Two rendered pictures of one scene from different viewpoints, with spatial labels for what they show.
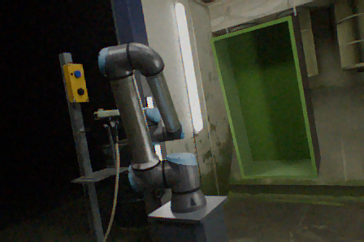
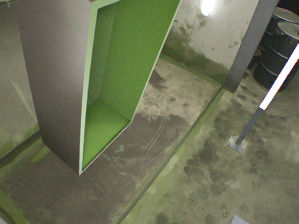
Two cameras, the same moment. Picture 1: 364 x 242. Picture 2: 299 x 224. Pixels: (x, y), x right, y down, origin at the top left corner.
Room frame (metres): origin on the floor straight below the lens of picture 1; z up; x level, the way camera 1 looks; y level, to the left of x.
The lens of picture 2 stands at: (2.12, 0.22, 1.83)
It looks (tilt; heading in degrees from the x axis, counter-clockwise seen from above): 46 degrees down; 265
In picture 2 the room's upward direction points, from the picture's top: 10 degrees clockwise
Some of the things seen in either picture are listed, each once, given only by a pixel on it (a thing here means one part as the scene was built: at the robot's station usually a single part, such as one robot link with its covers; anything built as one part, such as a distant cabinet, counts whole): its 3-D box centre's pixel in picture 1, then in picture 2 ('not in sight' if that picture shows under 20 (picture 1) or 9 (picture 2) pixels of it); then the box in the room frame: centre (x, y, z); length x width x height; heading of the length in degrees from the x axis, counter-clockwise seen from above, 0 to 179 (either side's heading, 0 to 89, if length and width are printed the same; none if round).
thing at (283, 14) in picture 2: not in sight; (284, 15); (0.02, -3.06, 0.86); 0.54 x 0.54 x 0.01
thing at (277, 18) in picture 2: not in sight; (272, 38); (0.03, -3.06, 0.44); 0.59 x 0.58 x 0.89; 139
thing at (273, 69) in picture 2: not in sight; (282, 58); (0.14, -2.41, 0.44); 0.59 x 0.58 x 0.89; 72
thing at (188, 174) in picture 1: (180, 170); not in sight; (1.47, 0.06, 0.83); 0.17 x 0.15 x 0.18; 84
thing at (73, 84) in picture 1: (75, 84); not in sight; (2.00, 0.70, 1.42); 0.12 x 0.06 x 0.26; 148
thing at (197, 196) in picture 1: (187, 196); not in sight; (1.47, 0.05, 0.69); 0.19 x 0.19 x 0.10
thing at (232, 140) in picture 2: not in sight; (237, 143); (1.01, -1.14, 0.01); 0.20 x 0.20 x 0.01; 58
